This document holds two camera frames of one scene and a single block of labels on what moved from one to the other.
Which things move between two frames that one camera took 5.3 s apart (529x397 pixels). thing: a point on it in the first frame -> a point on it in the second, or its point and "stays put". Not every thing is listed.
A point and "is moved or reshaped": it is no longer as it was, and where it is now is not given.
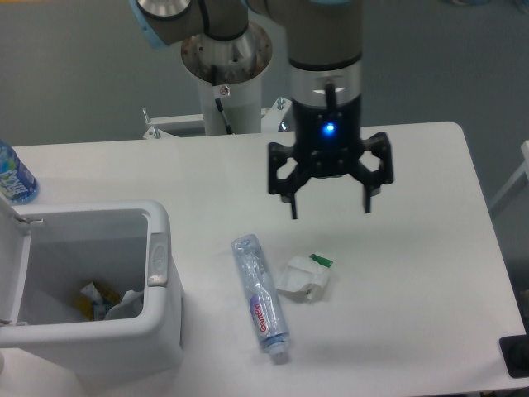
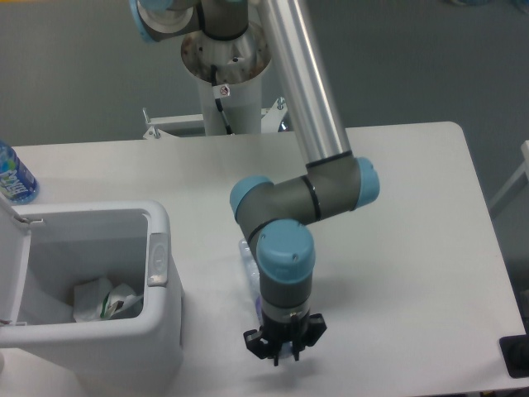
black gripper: [327, 144] -> [295, 332]
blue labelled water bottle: [17, 184] stays put
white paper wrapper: [306, 275] is moved or reshaped
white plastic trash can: [96, 287] stays put
